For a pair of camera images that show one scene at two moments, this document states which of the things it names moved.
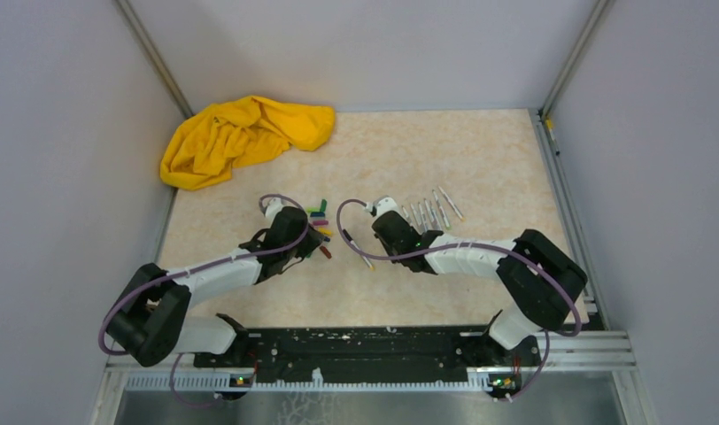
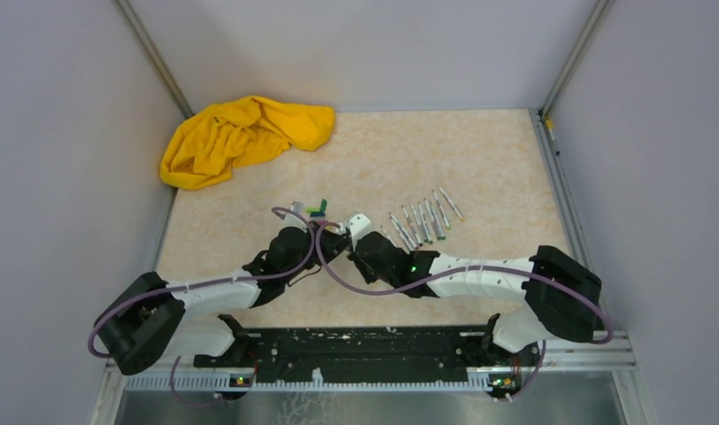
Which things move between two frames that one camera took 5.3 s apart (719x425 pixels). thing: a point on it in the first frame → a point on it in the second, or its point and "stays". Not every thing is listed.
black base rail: x=478 y=349 stays
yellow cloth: x=204 y=150 stays
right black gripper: x=390 y=253 → x=367 y=277
